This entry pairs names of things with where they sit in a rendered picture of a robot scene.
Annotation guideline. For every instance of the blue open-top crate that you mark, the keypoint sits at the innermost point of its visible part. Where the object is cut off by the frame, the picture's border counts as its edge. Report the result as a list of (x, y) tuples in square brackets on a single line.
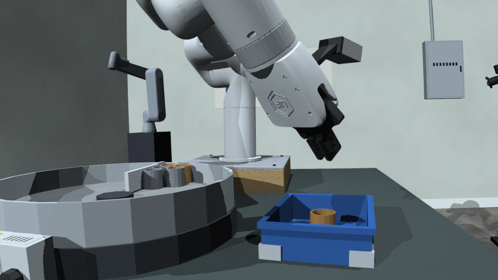
[(286, 232)]

